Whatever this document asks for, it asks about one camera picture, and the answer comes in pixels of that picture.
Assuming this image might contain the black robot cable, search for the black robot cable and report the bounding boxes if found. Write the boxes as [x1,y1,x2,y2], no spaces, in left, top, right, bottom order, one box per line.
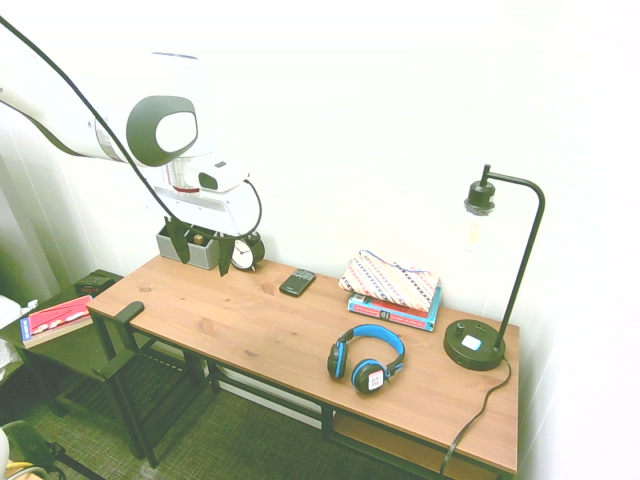
[0,14,264,241]

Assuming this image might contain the dark side table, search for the dark side table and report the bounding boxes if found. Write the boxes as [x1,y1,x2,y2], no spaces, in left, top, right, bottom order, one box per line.
[0,268,129,419]

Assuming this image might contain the black camera stand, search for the black camera stand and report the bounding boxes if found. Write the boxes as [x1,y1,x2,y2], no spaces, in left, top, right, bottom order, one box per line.
[0,418,69,480]

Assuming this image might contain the grey fabric desk organizer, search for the grey fabric desk organizer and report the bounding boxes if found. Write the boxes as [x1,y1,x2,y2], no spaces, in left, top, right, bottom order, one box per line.
[155,223,224,272]

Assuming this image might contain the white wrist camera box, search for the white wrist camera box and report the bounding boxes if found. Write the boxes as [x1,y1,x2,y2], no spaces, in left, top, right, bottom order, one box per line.
[196,158,251,194]

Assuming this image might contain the black desk lamp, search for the black desk lamp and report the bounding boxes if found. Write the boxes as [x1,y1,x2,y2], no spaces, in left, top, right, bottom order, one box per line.
[442,163,547,373]

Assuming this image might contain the wooden desk with black frame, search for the wooden desk with black frame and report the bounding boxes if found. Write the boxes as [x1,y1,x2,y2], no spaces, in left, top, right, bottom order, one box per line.
[85,253,522,480]

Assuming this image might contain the black lamp power cord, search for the black lamp power cord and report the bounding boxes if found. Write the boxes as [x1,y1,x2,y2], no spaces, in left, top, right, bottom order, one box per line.
[438,355,514,475]

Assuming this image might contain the black and blue headphones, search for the black and blue headphones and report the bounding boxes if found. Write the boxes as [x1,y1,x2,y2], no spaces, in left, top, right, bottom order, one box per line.
[326,323,408,397]

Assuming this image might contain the small round alarm clock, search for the small round alarm clock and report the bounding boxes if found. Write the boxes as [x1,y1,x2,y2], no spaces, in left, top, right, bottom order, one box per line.
[230,230,267,274]

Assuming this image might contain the blue cover book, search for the blue cover book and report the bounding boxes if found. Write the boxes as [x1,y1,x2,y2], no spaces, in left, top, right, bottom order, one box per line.
[346,285,444,333]

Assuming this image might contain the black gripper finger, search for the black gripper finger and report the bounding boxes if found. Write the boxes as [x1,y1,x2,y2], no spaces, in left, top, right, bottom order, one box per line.
[217,234,236,278]
[166,217,193,266]

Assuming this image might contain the striped patterned fabric pouch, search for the striped patterned fabric pouch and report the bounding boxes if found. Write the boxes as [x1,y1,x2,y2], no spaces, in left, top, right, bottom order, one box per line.
[338,249,442,314]

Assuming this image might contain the red cover sushi book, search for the red cover sushi book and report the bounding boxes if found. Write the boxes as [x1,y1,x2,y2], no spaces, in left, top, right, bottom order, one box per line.
[19,294,96,350]

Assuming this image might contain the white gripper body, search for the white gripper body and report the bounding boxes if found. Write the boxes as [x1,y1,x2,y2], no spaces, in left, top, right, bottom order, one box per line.
[144,182,252,236]

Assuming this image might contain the black phone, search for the black phone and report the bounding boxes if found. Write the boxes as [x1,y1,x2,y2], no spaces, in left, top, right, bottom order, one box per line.
[278,268,318,299]

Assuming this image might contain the black headphone hanger hook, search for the black headphone hanger hook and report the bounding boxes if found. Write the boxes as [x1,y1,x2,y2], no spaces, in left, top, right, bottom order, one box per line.
[91,300,146,382]

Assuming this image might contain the small black box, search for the small black box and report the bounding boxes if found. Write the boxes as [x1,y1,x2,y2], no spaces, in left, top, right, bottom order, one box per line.
[74,272,117,297]

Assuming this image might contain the white plastic wrap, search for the white plastic wrap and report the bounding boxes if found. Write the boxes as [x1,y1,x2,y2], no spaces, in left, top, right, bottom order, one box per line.
[0,293,40,354]

